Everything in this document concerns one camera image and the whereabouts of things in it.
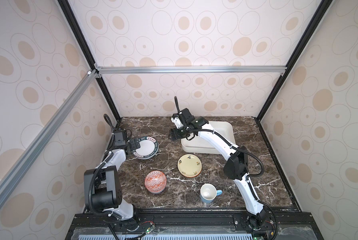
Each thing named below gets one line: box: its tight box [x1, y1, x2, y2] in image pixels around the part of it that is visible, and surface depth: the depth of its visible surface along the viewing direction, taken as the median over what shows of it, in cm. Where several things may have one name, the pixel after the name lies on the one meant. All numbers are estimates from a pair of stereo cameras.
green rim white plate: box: [133, 136, 159, 160], surface depth 104 cm
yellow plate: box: [177, 153, 203, 178], surface depth 94 cm
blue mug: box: [200, 183, 223, 204], surface depth 78 cm
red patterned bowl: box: [144, 170, 167, 194], surface depth 85 cm
